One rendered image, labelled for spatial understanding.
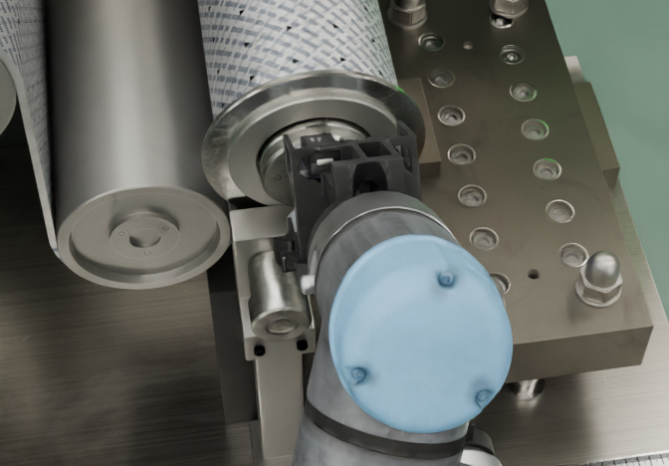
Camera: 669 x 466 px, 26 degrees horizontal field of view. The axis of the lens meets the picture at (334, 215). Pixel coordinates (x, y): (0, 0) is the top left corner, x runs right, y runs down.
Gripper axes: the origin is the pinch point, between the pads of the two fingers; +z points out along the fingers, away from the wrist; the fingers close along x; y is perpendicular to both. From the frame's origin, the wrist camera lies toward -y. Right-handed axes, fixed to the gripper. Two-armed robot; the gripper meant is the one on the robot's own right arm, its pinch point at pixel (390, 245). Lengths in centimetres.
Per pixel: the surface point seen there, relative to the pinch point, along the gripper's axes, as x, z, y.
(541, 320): -11.3, -4.6, -6.1
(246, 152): 10.6, -3.4, 17.2
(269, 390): 10.4, -7.1, -7.0
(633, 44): -70, 115, -109
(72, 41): 21.6, 12.1, 13.1
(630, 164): -62, 87, -109
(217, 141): 12.3, -2.9, 18.0
